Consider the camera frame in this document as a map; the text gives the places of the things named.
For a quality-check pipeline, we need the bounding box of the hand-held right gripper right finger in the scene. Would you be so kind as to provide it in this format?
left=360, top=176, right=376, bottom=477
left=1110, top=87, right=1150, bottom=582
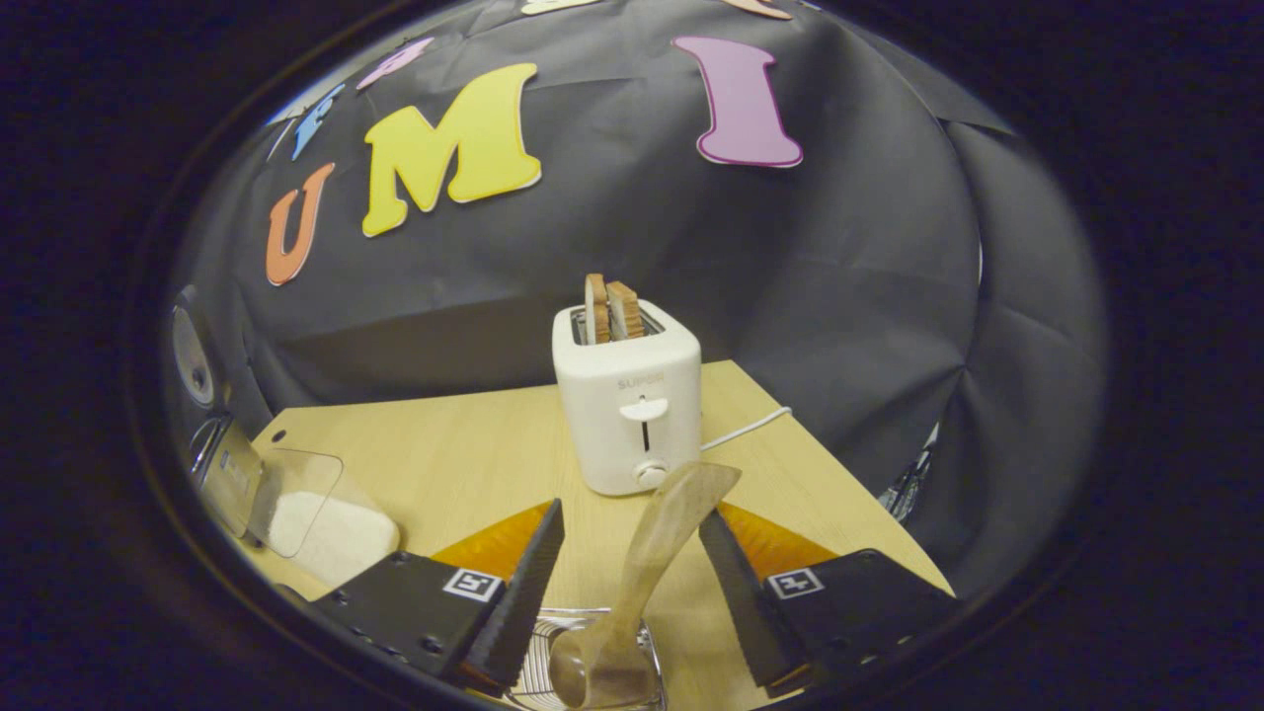
left=697, top=502, right=959, bottom=690

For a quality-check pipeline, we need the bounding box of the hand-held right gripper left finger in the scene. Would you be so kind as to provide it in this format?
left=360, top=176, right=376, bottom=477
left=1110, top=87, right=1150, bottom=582
left=314, top=497, right=567, bottom=694

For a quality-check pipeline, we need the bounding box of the metal wire chopstick holder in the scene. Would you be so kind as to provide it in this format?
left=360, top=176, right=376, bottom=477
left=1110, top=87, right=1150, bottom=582
left=504, top=607, right=668, bottom=711

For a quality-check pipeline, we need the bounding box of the wooden spoon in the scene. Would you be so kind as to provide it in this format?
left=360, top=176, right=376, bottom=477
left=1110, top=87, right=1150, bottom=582
left=548, top=461, right=744, bottom=710

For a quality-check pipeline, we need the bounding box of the dark grey rice cooker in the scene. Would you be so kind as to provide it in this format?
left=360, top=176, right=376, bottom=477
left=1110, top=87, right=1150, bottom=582
left=168, top=284, right=266, bottom=541

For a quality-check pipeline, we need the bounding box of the white toaster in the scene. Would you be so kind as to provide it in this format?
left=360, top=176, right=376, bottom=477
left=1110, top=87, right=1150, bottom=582
left=552, top=296, right=703, bottom=497

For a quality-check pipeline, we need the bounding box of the clear plastic container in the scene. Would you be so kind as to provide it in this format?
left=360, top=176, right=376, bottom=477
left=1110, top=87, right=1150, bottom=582
left=247, top=447, right=401, bottom=589

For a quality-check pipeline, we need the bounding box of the brown toast slice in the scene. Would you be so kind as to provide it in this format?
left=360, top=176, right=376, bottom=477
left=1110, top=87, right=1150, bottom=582
left=605, top=281, right=646, bottom=342

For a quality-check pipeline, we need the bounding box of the black backdrop cloth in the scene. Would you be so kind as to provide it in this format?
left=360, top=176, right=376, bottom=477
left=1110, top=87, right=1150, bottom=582
left=163, top=0, right=1107, bottom=593

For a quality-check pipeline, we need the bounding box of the white toaster cable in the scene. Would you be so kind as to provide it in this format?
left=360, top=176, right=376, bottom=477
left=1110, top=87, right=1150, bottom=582
left=699, top=406, right=794, bottom=453

